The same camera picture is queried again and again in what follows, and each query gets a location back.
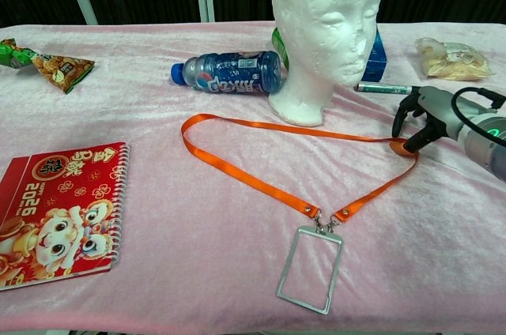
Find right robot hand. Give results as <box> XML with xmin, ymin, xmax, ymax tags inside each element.
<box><xmin>391</xmin><ymin>85</ymin><xmax>489</xmax><ymax>154</ymax></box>

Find orange lanyard strap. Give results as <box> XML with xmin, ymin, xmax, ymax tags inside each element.
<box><xmin>180</xmin><ymin>113</ymin><xmax>421</xmax><ymax>316</ymax></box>

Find white foam mannequin head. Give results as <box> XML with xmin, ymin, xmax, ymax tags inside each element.
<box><xmin>267</xmin><ymin>0</ymin><xmax>383</xmax><ymax>127</ymax></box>

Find clear bag of yellow snacks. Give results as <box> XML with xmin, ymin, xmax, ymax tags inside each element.
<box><xmin>413</xmin><ymin>36</ymin><xmax>497</xmax><ymax>82</ymax></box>

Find green marker pen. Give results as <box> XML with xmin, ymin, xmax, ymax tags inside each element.
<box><xmin>353</xmin><ymin>81</ymin><xmax>421</xmax><ymax>96</ymax></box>

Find blue cookie box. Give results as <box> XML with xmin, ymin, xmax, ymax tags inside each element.
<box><xmin>361</xmin><ymin>29</ymin><xmax>389</xmax><ymax>84</ymax></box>

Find green drink bottle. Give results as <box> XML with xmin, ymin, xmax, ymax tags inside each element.
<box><xmin>270</xmin><ymin>27</ymin><xmax>292</xmax><ymax>67</ymax></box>

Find blue drink bottle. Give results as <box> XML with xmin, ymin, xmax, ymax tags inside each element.
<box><xmin>170</xmin><ymin>49</ymin><xmax>286</xmax><ymax>96</ymax></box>

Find pink velvet tablecloth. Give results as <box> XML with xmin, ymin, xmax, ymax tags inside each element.
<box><xmin>0</xmin><ymin>21</ymin><xmax>506</xmax><ymax>333</ymax></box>

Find green orange snack packet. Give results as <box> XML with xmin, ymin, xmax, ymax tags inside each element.
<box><xmin>0</xmin><ymin>38</ymin><xmax>96</xmax><ymax>95</ymax></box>

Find red spiral calendar notebook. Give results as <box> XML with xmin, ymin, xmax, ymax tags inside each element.
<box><xmin>0</xmin><ymin>141</ymin><xmax>131</xmax><ymax>292</ymax></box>

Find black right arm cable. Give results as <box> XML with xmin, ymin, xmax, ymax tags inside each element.
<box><xmin>451</xmin><ymin>87</ymin><xmax>506</xmax><ymax>142</ymax></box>

